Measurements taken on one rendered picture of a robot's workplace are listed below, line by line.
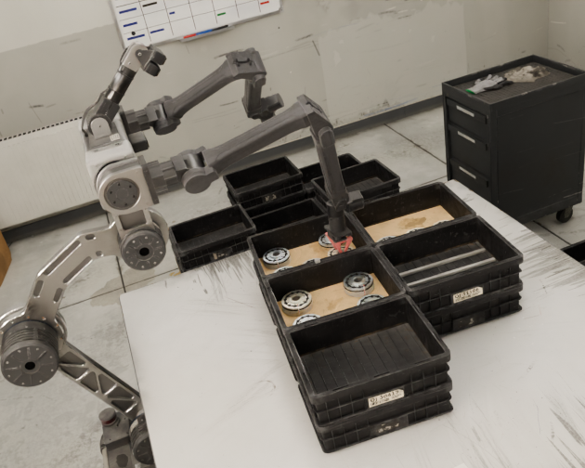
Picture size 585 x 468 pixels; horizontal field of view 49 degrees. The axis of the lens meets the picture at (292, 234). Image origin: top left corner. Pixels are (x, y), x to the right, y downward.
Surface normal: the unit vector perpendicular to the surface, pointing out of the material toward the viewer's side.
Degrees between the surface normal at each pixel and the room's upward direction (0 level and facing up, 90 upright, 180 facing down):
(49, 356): 90
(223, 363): 0
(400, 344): 0
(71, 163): 90
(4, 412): 0
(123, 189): 90
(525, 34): 90
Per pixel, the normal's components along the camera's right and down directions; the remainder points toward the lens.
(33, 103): 0.34, 0.43
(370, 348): -0.18, -0.84
